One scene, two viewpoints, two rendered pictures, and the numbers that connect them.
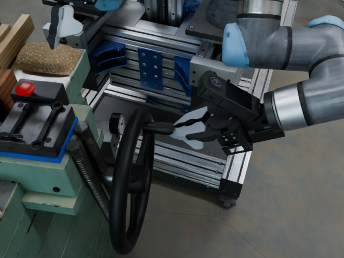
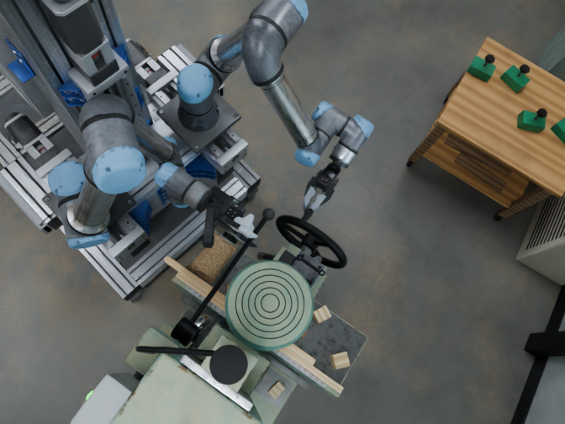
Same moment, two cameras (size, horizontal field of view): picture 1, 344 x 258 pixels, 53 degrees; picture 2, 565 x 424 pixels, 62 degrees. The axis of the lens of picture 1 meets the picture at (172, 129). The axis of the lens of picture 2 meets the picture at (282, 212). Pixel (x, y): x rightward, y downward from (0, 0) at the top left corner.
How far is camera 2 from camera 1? 1.21 m
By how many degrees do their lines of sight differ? 41
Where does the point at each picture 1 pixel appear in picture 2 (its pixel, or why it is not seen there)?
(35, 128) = (309, 271)
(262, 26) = (318, 142)
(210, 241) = (271, 223)
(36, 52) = (216, 261)
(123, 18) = not seen: hidden behind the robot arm
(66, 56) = (224, 244)
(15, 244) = not seen: hidden behind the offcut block
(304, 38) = (329, 128)
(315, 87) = (352, 142)
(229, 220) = (263, 201)
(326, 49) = (339, 124)
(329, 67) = (349, 130)
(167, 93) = not seen: hidden behind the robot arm
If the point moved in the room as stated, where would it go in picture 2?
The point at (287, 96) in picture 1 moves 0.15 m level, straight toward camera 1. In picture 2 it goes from (346, 154) to (377, 189)
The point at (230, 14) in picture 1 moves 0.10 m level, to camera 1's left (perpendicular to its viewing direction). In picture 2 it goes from (212, 118) to (198, 140)
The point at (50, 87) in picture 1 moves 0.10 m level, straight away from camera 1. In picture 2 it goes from (287, 257) to (253, 256)
